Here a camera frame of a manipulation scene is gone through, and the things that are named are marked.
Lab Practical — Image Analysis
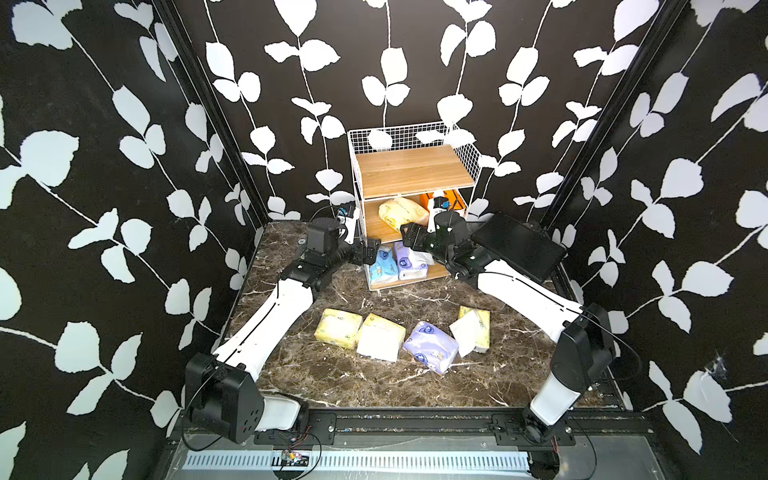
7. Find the light yellow tissue pack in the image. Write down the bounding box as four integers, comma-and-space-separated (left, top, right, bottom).
314, 308, 363, 350

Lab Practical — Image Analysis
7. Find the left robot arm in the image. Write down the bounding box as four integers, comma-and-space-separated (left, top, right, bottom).
182, 218, 381, 443

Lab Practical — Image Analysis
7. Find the black carrying case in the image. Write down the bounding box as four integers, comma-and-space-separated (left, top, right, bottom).
470, 213, 567, 283

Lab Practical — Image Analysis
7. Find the purple tissue pack bottom shelf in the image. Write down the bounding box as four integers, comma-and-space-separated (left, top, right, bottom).
394, 241, 434, 281

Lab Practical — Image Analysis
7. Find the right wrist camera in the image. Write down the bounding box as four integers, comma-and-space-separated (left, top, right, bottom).
427, 190, 452, 233

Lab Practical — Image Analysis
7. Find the white slotted cable duct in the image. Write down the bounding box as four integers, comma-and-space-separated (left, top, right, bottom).
182, 450, 532, 475

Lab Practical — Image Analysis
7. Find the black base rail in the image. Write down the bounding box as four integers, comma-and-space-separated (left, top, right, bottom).
291, 407, 653, 450

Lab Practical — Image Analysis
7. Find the yellow tissue pack shelf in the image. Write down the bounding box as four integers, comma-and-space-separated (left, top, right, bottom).
378, 197, 429, 231

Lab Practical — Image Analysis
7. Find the orange-yellow tissue pack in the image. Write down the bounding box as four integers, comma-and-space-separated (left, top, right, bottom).
356, 313, 406, 362

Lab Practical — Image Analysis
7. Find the small circuit board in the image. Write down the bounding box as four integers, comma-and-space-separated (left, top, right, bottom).
278, 450, 310, 470

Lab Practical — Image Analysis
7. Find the orange tissue pack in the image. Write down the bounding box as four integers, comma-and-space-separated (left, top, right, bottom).
419, 189, 466, 211

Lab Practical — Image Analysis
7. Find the white wire shelf rack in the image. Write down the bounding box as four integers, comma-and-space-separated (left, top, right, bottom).
347, 121, 483, 293

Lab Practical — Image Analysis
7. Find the blue tissue pack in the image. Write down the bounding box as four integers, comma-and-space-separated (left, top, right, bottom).
369, 245, 398, 285

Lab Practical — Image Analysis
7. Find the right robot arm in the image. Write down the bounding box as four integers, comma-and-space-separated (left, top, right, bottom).
400, 211, 616, 444

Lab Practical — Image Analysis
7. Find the pale yellow tissue pack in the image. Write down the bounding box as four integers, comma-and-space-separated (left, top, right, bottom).
449, 306, 490, 357

